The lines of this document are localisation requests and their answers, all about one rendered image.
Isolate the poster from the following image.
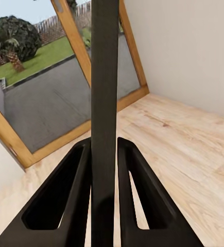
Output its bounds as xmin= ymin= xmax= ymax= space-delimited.
xmin=91 ymin=0 xmax=119 ymax=247

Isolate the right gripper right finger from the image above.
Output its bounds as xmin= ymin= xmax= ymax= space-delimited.
xmin=117 ymin=137 xmax=204 ymax=247

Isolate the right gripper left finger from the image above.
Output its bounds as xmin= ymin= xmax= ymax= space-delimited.
xmin=0 ymin=137 xmax=91 ymax=247

